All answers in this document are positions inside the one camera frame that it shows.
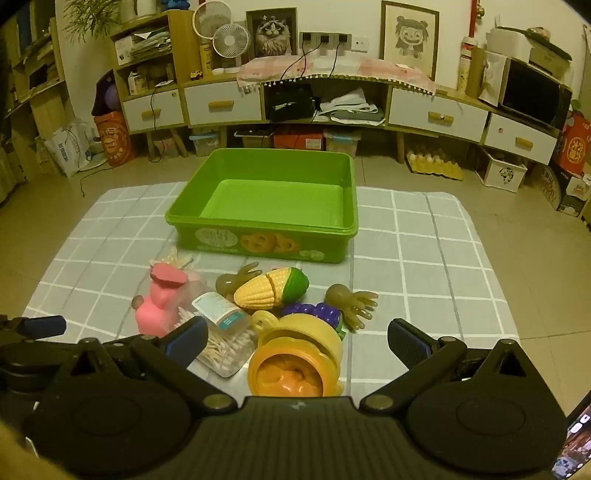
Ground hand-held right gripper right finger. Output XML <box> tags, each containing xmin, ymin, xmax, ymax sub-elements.
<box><xmin>359</xmin><ymin>318</ymin><xmax>541</xmax><ymax>418</ymax></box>

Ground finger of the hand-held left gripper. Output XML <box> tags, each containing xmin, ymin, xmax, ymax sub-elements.
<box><xmin>0</xmin><ymin>315</ymin><xmax>66</xmax><ymax>344</ymax></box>

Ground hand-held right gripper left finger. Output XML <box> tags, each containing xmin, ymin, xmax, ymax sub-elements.
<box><xmin>53</xmin><ymin>318</ymin><xmax>237</xmax><ymax>418</ymax></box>

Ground clear cotton swab container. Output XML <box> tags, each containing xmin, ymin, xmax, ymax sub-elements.
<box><xmin>174</xmin><ymin>291</ymin><xmax>259</xmax><ymax>378</ymax></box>

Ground pink pig toy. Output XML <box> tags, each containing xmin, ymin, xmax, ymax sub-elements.
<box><xmin>134</xmin><ymin>264</ymin><xmax>191</xmax><ymax>337</ymax></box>

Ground red fluted toy cup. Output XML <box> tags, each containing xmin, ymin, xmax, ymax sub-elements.
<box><xmin>150</xmin><ymin>265</ymin><xmax>189</xmax><ymax>288</ymax></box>

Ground brown octopus toy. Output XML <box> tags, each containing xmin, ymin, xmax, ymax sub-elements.
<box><xmin>325</xmin><ymin>284</ymin><xmax>379</xmax><ymax>333</ymax></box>
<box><xmin>215</xmin><ymin>262</ymin><xmax>264</xmax><ymax>301</ymax></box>

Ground white starfish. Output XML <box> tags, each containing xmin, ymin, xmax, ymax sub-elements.
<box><xmin>161</xmin><ymin>246</ymin><xmax>195</xmax><ymax>273</ymax></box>

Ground yellow toy corn cob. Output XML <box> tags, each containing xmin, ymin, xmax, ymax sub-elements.
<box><xmin>233</xmin><ymin>268</ymin><xmax>309</xmax><ymax>309</ymax></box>

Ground purple toy grapes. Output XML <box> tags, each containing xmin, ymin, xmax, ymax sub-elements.
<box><xmin>281</xmin><ymin>302</ymin><xmax>346</xmax><ymax>341</ymax></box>

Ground yellow toy pot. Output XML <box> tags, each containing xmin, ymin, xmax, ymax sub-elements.
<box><xmin>252</xmin><ymin>310</ymin><xmax>345</xmax><ymax>372</ymax></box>

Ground orange toy pot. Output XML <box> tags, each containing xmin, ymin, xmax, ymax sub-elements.
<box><xmin>248</xmin><ymin>344</ymin><xmax>345</xmax><ymax>398</ymax></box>

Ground green plastic storage box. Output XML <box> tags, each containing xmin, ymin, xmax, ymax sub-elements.
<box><xmin>165</xmin><ymin>148</ymin><xmax>360</xmax><ymax>265</ymax></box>

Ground grey checked blanket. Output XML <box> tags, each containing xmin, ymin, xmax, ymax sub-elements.
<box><xmin>23</xmin><ymin>181</ymin><xmax>520</xmax><ymax>407</ymax></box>

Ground white plastic bag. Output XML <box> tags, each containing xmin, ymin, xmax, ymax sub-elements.
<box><xmin>43</xmin><ymin>119</ymin><xmax>96</xmax><ymax>179</ymax></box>

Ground yellow egg tray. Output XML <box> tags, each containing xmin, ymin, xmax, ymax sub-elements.
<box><xmin>405</xmin><ymin>147</ymin><xmax>465</xmax><ymax>182</ymax></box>

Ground white printed storage crate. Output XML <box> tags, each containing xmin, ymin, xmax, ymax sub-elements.
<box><xmin>475</xmin><ymin>148</ymin><xmax>528</xmax><ymax>193</ymax></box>

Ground clear bin blue lid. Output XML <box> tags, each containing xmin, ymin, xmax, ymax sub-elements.
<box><xmin>191</xmin><ymin>133</ymin><xmax>221</xmax><ymax>158</ymax></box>

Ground smartphone with lit screen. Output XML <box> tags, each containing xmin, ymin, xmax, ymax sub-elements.
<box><xmin>553</xmin><ymin>399</ymin><xmax>591</xmax><ymax>480</ymax></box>

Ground orange printed bag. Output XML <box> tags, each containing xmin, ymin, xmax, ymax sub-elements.
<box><xmin>93</xmin><ymin>111</ymin><xmax>137</xmax><ymax>168</ymax></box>

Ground clear plastic bin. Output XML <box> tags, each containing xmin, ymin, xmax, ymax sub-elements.
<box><xmin>323</xmin><ymin>131</ymin><xmax>362</xmax><ymax>158</ymax></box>
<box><xmin>235</xmin><ymin>129</ymin><xmax>274</xmax><ymax>149</ymax></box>

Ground printed cardboard boxes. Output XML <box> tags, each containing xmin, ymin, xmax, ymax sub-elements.
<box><xmin>536</xmin><ymin>165</ymin><xmax>591</xmax><ymax>219</ymax></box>

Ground flat red box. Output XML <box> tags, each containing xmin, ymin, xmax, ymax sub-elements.
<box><xmin>272</xmin><ymin>131</ymin><xmax>325</xmax><ymax>151</ymax></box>

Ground wooden bookshelf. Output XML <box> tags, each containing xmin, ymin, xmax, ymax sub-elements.
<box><xmin>0</xmin><ymin>11</ymin><xmax>71</xmax><ymax>204</ymax></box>

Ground pile of folded clothes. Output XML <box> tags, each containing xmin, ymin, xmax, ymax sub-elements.
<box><xmin>318</xmin><ymin>89</ymin><xmax>386</xmax><ymax>126</ymax></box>

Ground long wooden media cabinet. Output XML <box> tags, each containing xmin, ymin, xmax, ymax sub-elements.
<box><xmin>111</xmin><ymin>9</ymin><xmax>573</xmax><ymax>168</ymax></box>

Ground black bag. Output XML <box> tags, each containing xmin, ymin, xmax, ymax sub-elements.
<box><xmin>265</xmin><ymin>83</ymin><xmax>315</xmax><ymax>123</ymax></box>

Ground red gift box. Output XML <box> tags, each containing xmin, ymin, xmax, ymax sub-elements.
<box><xmin>555</xmin><ymin>113</ymin><xmax>591</xmax><ymax>175</ymax></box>

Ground pink fringed cloth runner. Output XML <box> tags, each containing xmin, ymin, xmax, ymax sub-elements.
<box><xmin>238</xmin><ymin>58</ymin><xmax>435</xmax><ymax>96</ymax></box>

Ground brown cardboard tube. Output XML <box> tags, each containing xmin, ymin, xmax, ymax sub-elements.
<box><xmin>468</xmin><ymin>46</ymin><xmax>486</xmax><ymax>99</ymax></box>

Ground black microwave oven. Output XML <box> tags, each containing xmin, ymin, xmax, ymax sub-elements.
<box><xmin>498</xmin><ymin>58</ymin><xmax>573</xmax><ymax>131</ymax></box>

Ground tall printed canister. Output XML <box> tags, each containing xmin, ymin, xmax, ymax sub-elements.
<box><xmin>458</xmin><ymin>37</ymin><xmax>476</xmax><ymax>95</ymax></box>

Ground stack of papers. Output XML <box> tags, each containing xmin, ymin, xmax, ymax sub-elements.
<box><xmin>130</xmin><ymin>28</ymin><xmax>175</xmax><ymax>59</ymax></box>

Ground small white desk fan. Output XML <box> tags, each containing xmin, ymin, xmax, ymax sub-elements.
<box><xmin>212</xmin><ymin>23</ymin><xmax>253</xmax><ymax>71</ymax></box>

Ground framed cartoon girl drawing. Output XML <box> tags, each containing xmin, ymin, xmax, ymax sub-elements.
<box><xmin>381</xmin><ymin>1</ymin><xmax>439</xmax><ymax>79</ymax></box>

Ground green potted plant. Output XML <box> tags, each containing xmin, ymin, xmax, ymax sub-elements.
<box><xmin>65</xmin><ymin>0</ymin><xmax>122</xmax><ymax>34</ymax></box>

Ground white appliance box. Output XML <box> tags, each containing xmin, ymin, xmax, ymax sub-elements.
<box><xmin>489</xmin><ymin>25</ymin><xmax>541</xmax><ymax>61</ymax></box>

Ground framed cat picture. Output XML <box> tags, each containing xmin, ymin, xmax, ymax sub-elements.
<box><xmin>246</xmin><ymin>7</ymin><xmax>298</xmax><ymax>61</ymax></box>

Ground white round fan guard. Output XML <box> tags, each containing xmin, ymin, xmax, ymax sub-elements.
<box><xmin>193</xmin><ymin>0</ymin><xmax>226</xmax><ymax>38</ymax></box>

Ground dark pan with lid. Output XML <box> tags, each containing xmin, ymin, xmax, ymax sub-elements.
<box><xmin>525</xmin><ymin>27</ymin><xmax>572</xmax><ymax>60</ymax></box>

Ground red hanging ornament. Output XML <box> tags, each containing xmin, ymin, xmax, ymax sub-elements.
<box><xmin>468</xmin><ymin>0</ymin><xmax>486</xmax><ymax>38</ymax></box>

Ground white drawer wooden handle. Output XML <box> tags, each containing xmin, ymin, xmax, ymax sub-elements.
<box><xmin>184</xmin><ymin>80</ymin><xmax>265</xmax><ymax>127</ymax></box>
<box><xmin>485</xmin><ymin>113</ymin><xmax>559</xmax><ymax>165</ymax></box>
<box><xmin>388</xmin><ymin>87</ymin><xmax>489</xmax><ymax>143</ymax></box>
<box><xmin>122</xmin><ymin>90</ymin><xmax>184</xmax><ymax>134</ymax></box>

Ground wall socket strip with plugs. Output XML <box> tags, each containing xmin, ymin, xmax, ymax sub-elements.
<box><xmin>300</xmin><ymin>31</ymin><xmax>352</xmax><ymax>48</ymax></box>

